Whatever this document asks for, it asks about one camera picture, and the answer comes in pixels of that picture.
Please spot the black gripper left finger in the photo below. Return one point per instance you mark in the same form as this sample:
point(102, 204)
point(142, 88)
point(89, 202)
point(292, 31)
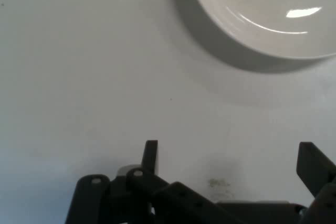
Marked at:
point(147, 197)

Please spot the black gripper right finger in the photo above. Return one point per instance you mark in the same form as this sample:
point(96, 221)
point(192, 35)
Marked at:
point(319, 169)

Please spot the white ceramic plate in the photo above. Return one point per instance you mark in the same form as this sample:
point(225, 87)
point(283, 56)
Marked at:
point(262, 11)

